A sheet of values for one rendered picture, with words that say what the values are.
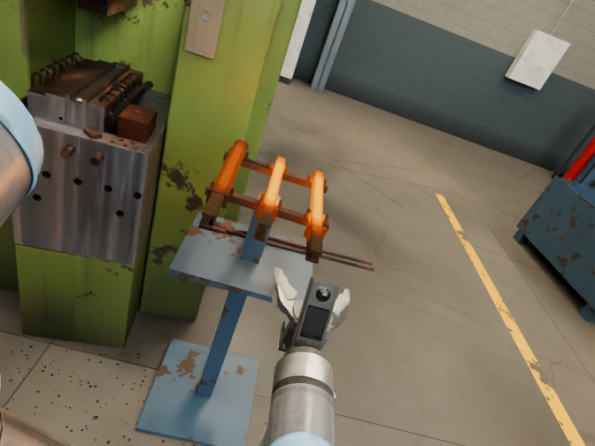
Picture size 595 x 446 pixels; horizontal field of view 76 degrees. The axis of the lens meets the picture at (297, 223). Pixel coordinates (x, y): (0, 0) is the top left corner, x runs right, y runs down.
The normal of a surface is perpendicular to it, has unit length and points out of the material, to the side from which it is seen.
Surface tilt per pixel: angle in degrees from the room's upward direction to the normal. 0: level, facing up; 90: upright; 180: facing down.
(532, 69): 90
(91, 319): 90
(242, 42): 90
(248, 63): 90
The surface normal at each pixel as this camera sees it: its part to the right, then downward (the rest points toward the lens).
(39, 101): 0.07, 0.57
